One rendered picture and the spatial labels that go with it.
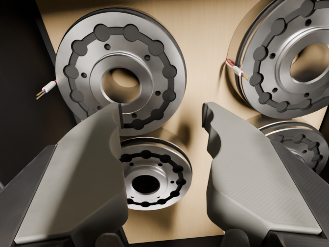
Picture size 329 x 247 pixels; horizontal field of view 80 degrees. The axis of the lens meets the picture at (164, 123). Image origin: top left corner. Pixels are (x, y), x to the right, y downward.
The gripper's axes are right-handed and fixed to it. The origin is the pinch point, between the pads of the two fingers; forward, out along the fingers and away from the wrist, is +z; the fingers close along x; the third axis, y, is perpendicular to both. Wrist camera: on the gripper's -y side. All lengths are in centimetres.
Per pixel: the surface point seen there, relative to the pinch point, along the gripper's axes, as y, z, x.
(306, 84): 0.1, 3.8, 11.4
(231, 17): -4.3, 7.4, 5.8
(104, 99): 1.3, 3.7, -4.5
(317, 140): 6.0, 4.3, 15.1
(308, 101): 2.0, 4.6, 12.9
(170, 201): 14.7, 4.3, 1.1
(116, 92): 1.4, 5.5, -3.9
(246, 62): -1.4, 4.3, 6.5
